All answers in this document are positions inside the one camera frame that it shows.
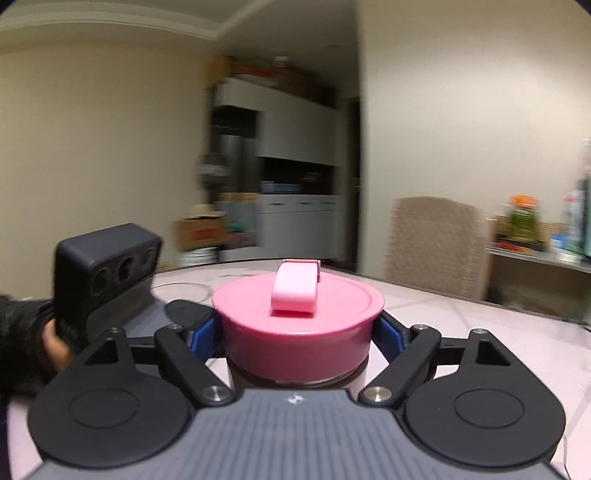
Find tall green bottle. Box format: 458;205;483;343
562;188;588;256

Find pink pot lid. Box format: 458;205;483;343
211;259;385;382

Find cardboard box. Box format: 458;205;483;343
174;216;228;253

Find beige woven chair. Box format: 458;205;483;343
387;196;491;302

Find green bottle with orange cap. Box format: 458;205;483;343
502;195;544;245

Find straw hat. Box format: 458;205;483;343
186;203;226;219

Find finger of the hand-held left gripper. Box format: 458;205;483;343
165;299;217;326

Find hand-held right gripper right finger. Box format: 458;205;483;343
358;314;526;408

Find person's left hand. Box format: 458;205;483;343
41;320;75;371

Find stack of white plates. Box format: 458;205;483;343
179;248;221;267

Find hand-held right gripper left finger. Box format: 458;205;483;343
69;315;235;408

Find boxes on cabinet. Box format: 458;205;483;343
207;55;335;104

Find side table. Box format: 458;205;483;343
484;244;591;326

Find grey cabinet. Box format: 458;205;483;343
207;78;343;260

